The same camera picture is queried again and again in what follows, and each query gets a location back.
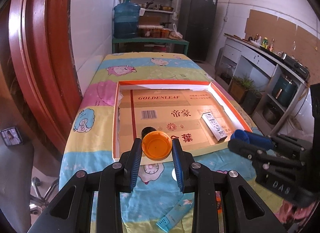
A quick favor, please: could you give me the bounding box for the white Hello Kitty lighter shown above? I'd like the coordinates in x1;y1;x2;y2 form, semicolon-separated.
202;112;227;142

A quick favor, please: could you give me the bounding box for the orange bottle cap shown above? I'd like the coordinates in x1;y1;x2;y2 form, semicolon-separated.
142;131;172;161

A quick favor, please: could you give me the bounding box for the black bottle cap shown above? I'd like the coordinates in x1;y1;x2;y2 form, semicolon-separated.
141;126;156;139

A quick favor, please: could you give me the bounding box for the teal crane-print lighter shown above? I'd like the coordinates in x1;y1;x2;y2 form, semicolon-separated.
156;197;194;232

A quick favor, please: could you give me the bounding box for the colourful cartoon bed sheet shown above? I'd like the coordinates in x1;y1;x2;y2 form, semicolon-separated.
58;52;318;233

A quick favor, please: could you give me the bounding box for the orange-rimmed cardboard tray box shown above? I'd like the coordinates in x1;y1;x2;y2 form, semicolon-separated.
112;80;251;160

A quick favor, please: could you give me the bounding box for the dark teal air fryer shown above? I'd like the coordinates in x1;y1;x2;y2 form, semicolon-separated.
272;75;297;107

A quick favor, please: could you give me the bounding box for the potted green plant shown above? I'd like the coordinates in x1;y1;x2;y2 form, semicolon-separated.
228;75;263;115

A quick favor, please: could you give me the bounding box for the white kitchen counter cabinet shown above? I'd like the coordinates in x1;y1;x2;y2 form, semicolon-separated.
215;35;311;135

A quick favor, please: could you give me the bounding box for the black gas stove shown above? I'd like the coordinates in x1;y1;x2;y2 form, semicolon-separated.
284;55;310;81

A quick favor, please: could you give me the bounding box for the grey office chair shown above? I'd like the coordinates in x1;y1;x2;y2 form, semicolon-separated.
1;141;60;232

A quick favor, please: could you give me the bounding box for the smartphone on chair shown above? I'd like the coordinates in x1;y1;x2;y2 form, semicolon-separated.
1;127;23;146

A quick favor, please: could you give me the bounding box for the green low table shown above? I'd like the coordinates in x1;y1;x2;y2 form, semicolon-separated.
112;37;189;55

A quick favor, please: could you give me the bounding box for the white plastic bag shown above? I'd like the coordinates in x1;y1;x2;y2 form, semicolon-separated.
169;24;183;40

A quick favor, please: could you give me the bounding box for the black refrigerator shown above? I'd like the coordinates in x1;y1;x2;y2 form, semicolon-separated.
177;0;217;62

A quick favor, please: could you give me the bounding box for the blue water jug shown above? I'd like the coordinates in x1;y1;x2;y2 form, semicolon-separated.
114;0;140;39

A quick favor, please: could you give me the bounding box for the red wooden door frame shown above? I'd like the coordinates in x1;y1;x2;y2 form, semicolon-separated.
9;0;82;152

